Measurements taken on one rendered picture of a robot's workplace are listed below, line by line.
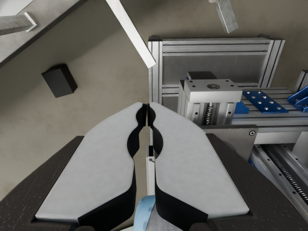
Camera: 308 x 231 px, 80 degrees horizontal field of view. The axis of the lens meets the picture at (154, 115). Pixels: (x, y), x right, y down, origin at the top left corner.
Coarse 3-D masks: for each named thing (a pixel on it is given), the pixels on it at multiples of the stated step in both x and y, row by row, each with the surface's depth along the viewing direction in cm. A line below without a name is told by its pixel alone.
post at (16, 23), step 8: (0, 16) 50; (8, 16) 53; (16, 16) 56; (24, 16) 59; (32, 16) 62; (0, 24) 49; (8, 24) 52; (16, 24) 55; (24, 24) 58; (32, 24) 61; (0, 32) 49; (8, 32) 53; (16, 32) 58
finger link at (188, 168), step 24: (168, 120) 10; (168, 144) 8; (192, 144) 8; (168, 168) 7; (192, 168) 7; (216, 168) 7; (168, 192) 6; (192, 192) 6; (216, 192) 6; (168, 216) 6; (192, 216) 6; (216, 216) 5
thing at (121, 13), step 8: (112, 0) 49; (120, 0) 51; (112, 8) 50; (120, 8) 50; (120, 16) 51; (128, 16) 51; (128, 24) 52; (128, 32) 53; (136, 32) 53; (136, 40) 55; (136, 48) 56; (144, 48) 56; (144, 56) 57; (152, 56) 58; (152, 64) 58
